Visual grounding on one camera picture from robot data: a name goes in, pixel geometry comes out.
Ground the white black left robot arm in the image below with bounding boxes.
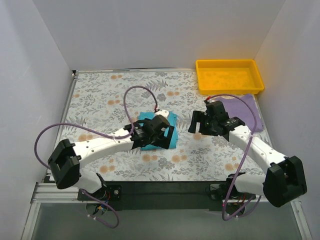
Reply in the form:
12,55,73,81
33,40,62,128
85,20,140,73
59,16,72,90
48,110,175,200

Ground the floral patterned table mat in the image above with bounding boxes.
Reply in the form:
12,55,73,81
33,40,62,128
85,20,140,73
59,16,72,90
60,71,263,181

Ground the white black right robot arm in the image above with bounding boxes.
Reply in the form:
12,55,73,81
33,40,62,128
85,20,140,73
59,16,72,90
188,101,307,208

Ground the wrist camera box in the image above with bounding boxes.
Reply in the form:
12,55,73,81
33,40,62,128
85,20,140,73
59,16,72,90
154,109,170,124
204,96,215,106

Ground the aluminium table frame rail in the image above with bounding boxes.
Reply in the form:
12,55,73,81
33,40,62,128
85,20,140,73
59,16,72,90
22,69,312,240

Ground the folded purple t shirt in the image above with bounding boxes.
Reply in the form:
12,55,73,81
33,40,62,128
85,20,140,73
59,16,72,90
214,94,264,133

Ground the teal t shirt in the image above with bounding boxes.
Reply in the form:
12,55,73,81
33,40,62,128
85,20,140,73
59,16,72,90
138,111,178,151

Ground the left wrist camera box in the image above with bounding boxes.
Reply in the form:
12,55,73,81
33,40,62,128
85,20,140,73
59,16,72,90
154,109,170,124

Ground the yellow plastic tray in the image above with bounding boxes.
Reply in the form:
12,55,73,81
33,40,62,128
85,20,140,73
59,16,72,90
195,59,265,95

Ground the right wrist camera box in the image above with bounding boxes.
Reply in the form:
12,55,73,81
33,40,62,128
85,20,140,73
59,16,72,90
204,96,215,106

